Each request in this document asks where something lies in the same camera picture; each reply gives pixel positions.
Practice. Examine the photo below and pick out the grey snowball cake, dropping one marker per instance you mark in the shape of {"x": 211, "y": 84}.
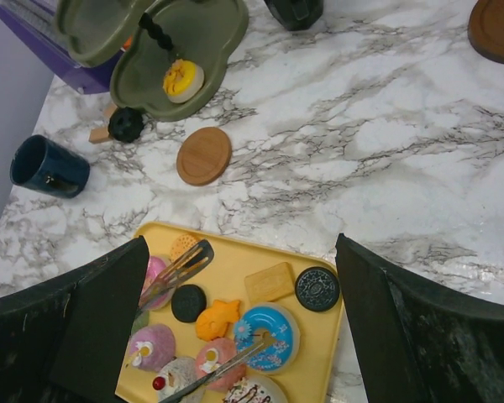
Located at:
{"x": 175, "y": 376}

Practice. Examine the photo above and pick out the pink snowball cake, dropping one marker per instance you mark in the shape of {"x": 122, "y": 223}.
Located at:
{"x": 212, "y": 356}

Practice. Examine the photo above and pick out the white sprinkled donut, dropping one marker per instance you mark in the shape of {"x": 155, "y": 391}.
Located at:
{"x": 255, "y": 389}

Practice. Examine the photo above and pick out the orange fish cookie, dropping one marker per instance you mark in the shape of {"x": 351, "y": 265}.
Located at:
{"x": 213, "y": 322}

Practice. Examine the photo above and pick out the round orange biscuit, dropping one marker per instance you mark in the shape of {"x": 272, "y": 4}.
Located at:
{"x": 181, "y": 245}

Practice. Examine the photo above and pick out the metal serving tongs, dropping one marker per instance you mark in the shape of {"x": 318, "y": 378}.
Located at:
{"x": 184, "y": 268}

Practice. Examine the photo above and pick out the black patterned sandwich cookie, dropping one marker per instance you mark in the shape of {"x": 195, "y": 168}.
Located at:
{"x": 317, "y": 289}

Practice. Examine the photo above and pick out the black cream mug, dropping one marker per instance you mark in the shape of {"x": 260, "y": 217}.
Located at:
{"x": 295, "y": 15}

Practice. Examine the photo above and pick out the yellow serving tray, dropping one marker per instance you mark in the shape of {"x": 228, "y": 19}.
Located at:
{"x": 306, "y": 379}

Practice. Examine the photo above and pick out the pink frosted donut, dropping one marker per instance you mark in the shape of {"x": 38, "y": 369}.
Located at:
{"x": 158, "y": 267}

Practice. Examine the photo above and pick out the rectangular beige biscuit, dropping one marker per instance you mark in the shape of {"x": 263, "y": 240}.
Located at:
{"x": 270, "y": 284}

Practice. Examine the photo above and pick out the small wooden block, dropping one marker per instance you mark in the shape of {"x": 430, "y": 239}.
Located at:
{"x": 100, "y": 134}

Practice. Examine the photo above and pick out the purple box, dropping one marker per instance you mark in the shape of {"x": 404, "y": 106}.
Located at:
{"x": 50, "y": 28}

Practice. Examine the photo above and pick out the black ridged knob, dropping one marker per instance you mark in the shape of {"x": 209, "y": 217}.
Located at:
{"x": 126, "y": 124}

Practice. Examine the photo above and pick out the dark wooden coaster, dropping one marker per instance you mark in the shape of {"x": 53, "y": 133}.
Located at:
{"x": 486, "y": 29}

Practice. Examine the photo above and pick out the light wooden coaster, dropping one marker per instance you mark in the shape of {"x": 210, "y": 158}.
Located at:
{"x": 204, "y": 156}

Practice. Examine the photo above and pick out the yellow frosted donut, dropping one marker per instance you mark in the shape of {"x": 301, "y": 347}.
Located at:
{"x": 183, "y": 80}

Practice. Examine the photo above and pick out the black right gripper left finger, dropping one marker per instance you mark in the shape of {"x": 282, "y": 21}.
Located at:
{"x": 64, "y": 340}

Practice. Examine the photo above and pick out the blue frosted donut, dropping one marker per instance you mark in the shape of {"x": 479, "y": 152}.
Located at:
{"x": 274, "y": 320}

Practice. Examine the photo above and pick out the purple snowball cake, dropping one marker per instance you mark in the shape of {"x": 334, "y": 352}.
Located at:
{"x": 151, "y": 348}

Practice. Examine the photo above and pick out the green snowball cake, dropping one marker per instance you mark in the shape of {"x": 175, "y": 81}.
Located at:
{"x": 140, "y": 322}

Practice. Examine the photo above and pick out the green tiered cake stand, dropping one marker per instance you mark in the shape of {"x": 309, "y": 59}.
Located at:
{"x": 147, "y": 37}

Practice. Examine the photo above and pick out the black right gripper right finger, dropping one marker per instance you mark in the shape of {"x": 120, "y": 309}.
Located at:
{"x": 417, "y": 340}

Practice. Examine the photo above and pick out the dark blue mug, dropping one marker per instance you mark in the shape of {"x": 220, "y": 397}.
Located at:
{"x": 42, "y": 165}

